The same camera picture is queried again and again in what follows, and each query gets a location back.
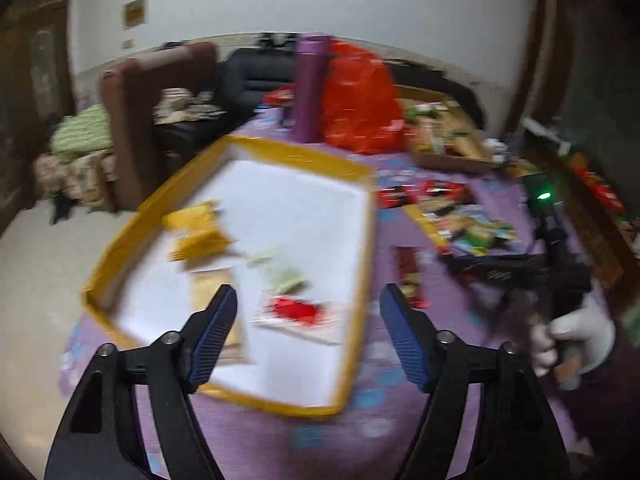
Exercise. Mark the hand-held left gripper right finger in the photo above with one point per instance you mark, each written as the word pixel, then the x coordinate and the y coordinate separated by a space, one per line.
pixel 405 335

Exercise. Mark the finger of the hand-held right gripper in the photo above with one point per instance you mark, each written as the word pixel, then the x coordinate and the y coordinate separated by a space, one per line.
pixel 490 270

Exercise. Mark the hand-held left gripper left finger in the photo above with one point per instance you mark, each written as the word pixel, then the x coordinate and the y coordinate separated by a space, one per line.
pixel 215 332

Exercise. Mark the white box with yellow rim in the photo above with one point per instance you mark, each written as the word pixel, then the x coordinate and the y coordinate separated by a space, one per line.
pixel 300 210

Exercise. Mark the person's right hand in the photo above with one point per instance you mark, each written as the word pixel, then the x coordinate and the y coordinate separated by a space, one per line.
pixel 585 332

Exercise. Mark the clear cracker packet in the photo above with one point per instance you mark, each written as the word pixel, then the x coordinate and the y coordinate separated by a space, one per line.
pixel 220 310

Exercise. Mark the pile of colourful snack packets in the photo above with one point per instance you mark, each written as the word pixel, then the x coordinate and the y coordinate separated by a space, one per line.
pixel 465 230

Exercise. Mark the red and white snack packet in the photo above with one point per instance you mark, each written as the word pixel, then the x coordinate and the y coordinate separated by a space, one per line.
pixel 297 315

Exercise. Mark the pale green snack packet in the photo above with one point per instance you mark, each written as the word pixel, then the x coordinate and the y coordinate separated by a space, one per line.
pixel 280 270

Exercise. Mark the yellow snack packet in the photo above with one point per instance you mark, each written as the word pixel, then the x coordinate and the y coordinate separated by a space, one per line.
pixel 197 232

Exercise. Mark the purple floral tablecloth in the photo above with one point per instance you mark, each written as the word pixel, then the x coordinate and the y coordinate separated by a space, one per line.
pixel 390 440

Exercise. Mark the cardboard box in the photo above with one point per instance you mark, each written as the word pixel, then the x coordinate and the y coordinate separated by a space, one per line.
pixel 450 162

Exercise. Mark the white power strip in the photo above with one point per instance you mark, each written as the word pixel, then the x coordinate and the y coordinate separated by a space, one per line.
pixel 545 135

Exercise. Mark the row of wrapped snack bars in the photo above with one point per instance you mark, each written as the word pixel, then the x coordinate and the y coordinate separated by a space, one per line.
pixel 440 130

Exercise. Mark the black shoes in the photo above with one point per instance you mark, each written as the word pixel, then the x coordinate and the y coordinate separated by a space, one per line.
pixel 61 210

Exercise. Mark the beige patterned blanket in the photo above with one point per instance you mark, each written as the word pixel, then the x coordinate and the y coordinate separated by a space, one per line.
pixel 75 180

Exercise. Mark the red plastic bag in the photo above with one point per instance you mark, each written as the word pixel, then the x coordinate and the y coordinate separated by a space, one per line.
pixel 360 105

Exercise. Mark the brown armchair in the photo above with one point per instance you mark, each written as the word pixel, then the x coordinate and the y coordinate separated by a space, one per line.
pixel 127 130

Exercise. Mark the small black device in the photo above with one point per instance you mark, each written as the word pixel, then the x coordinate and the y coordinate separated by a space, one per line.
pixel 288 115

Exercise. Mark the checked cloth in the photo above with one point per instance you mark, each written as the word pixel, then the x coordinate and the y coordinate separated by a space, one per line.
pixel 185 105

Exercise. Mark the green patterned cushion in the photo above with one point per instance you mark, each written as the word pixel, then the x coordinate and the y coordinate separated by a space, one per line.
pixel 80 130

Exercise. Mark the red snack package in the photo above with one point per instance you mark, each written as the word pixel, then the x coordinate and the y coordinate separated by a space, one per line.
pixel 280 95

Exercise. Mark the black leather sofa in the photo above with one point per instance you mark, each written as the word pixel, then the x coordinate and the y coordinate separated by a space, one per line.
pixel 250 85

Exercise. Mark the purple bottle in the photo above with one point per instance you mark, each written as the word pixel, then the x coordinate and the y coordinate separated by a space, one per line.
pixel 311 90

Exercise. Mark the wooden door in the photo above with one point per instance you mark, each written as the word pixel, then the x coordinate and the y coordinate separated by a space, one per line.
pixel 35 110

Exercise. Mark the yellow wall sign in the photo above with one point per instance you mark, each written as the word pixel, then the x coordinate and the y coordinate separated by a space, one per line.
pixel 134 13

